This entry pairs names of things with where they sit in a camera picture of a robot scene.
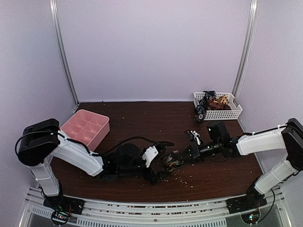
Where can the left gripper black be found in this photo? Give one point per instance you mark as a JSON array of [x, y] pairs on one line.
[[149, 177]]

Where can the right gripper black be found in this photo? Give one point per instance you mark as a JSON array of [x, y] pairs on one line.
[[195, 152]]

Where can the brown green patterned tie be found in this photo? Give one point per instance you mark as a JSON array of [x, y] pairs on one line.
[[171, 162]]

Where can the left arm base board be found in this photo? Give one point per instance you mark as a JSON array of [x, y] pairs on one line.
[[65, 211]]

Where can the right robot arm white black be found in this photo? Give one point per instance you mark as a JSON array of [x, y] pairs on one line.
[[287, 137]]

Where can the right arm base board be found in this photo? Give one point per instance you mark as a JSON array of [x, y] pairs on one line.
[[248, 208]]

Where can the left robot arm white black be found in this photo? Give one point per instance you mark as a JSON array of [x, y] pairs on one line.
[[44, 140]]

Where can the navy floral tie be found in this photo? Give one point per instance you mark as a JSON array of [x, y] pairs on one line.
[[202, 106]]

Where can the white perforated plastic basket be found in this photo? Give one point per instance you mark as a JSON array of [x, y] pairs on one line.
[[217, 115]]

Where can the pink divided organizer box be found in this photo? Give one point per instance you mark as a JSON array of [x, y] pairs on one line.
[[87, 127]]

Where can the brown patterned tie in basket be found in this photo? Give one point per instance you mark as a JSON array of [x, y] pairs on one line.
[[215, 106]]

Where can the yellow patterned tie in basket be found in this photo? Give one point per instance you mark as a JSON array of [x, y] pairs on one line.
[[222, 100]]

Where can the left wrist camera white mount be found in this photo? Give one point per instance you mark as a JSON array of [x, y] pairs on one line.
[[151, 153]]

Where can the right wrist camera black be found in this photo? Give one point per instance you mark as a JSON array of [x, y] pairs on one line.
[[217, 132]]

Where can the aluminium front rail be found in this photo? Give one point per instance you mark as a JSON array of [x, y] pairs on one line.
[[205, 213]]

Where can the right aluminium frame post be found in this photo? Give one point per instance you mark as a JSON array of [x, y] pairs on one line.
[[248, 41]]

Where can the aluminium frame post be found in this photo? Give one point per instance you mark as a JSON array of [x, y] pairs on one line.
[[62, 52], [248, 41]]

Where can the left aluminium frame post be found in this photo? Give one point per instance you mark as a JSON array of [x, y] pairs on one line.
[[62, 52]]

